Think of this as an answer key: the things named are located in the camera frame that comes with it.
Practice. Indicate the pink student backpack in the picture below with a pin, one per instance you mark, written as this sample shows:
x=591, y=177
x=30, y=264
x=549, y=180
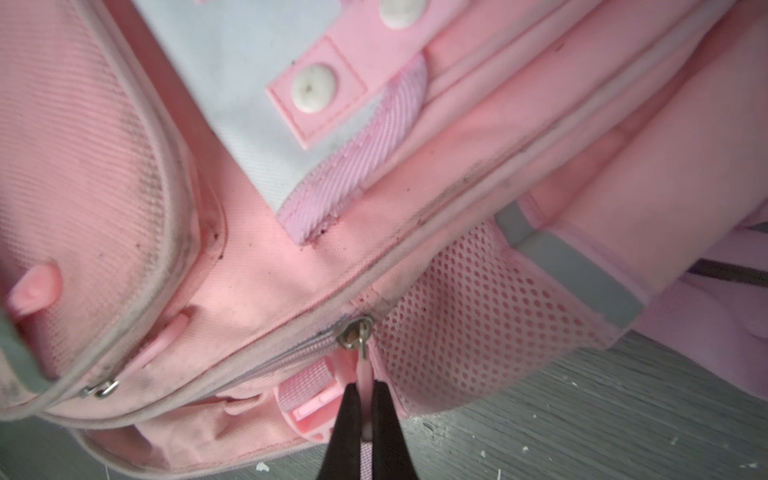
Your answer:
x=215, y=215

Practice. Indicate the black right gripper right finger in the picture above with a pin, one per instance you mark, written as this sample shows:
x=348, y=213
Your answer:
x=391, y=459

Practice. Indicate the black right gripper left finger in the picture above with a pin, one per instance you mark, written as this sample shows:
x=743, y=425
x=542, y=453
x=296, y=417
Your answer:
x=342, y=459

